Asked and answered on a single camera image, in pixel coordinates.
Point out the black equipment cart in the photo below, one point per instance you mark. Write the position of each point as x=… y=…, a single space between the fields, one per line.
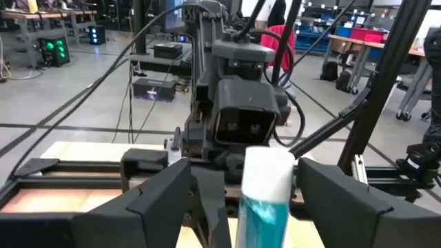
x=162 y=65

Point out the black box blue lights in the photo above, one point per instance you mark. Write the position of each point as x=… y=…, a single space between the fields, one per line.
x=96 y=34

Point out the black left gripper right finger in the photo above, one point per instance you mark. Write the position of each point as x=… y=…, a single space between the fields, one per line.
x=361 y=227

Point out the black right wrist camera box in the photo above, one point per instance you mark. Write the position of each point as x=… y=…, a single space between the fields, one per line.
x=246 y=113

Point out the blue storage bin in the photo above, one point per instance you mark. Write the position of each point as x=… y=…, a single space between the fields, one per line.
x=342 y=31

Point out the black floor computer box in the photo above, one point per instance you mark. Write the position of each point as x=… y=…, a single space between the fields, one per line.
x=153 y=90

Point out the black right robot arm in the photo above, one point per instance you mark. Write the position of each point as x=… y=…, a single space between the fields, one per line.
x=203 y=51

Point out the red storage bin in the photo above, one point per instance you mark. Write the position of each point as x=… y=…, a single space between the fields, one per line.
x=367 y=34

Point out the wooden workbench grey legs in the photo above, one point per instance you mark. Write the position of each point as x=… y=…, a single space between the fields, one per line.
x=358 y=43
x=34 y=15

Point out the black box green lights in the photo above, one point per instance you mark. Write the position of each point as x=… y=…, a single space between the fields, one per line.
x=55 y=51

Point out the red cloth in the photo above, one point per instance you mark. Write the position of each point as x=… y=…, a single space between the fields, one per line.
x=267 y=43

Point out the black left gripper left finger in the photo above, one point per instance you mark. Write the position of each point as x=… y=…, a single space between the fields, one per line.
x=103 y=230

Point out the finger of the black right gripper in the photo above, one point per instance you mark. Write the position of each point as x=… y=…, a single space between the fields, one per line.
x=210 y=206

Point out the black backpack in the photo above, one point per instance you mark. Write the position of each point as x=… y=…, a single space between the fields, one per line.
x=343 y=81
x=329 y=70

